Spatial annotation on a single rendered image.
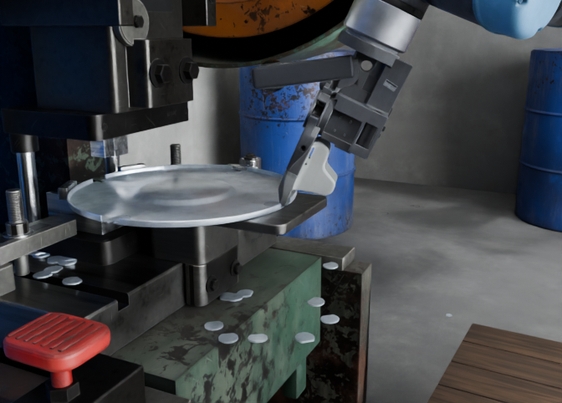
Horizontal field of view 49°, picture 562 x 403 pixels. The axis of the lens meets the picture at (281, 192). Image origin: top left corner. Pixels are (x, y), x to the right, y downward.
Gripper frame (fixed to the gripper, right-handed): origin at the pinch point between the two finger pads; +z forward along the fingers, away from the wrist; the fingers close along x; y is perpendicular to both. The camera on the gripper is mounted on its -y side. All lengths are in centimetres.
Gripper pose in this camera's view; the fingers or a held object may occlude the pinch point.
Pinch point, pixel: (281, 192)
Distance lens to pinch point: 74.6
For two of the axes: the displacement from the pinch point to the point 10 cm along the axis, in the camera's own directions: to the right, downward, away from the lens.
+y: 9.0, 4.3, -0.3
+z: -4.0, 8.7, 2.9
